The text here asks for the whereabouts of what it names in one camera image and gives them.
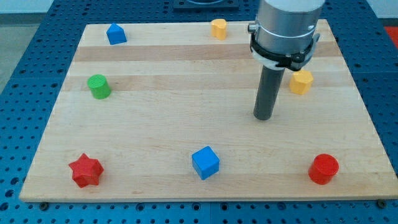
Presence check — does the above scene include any yellow hexagon block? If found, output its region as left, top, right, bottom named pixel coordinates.
left=289, top=70, right=314, bottom=95

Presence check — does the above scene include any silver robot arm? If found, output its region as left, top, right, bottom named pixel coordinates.
left=248, top=0, right=325, bottom=71

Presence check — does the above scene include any wooden board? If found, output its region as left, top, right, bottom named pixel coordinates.
left=19, top=19, right=397, bottom=202

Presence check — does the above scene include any blue cube block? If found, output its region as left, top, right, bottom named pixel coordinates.
left=192, top=146, right=220, bottom=180

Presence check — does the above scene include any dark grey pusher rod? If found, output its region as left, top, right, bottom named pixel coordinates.
left=253, top=66, right=285, bottom=120

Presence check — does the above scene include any yellow heart block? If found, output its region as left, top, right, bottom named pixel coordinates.
left=210, top=19, right=228, bottom=40

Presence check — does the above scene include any green cylinder block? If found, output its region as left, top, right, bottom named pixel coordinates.
left=87, top=74, right=111, bottom=100

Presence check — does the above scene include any blue pentagon block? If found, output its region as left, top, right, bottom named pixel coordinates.
left=106, top=23, right=127, bottom=45

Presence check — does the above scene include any red star block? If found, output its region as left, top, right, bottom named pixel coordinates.
left=68, top=153, right=104, bottom=188

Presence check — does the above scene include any red cylinder block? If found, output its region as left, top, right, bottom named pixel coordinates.
left=308, top=154, right=340, bottom=185

